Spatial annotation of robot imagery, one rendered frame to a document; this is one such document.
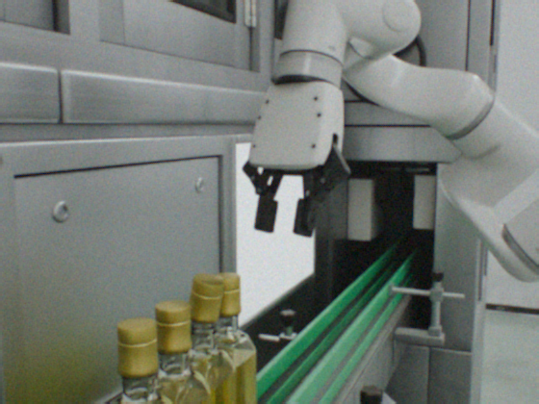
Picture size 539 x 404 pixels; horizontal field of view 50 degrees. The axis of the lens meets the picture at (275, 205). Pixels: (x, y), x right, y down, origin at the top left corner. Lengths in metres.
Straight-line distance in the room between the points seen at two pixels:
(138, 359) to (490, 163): 0.52
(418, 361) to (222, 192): 0.91
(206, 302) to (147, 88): 0.29
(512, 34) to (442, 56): 2.77
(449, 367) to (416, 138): 0.61
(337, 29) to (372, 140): 0.89
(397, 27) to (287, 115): 0.16
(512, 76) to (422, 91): 3.48
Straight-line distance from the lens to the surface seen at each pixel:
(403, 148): 1.54
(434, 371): 1.65
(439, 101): 0.78
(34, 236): 0.61
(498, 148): 0.80
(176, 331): 0.57
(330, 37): 0.67
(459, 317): 1.59
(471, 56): 1.53
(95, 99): 0.67
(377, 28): 0.70
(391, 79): 0.82
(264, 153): 0.66
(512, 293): 4.42
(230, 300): 0.67
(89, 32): 0.71
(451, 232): 1.54
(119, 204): 0.70
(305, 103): 0.64
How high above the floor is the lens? 1.33
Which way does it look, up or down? 8 degrees down
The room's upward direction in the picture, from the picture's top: straight up
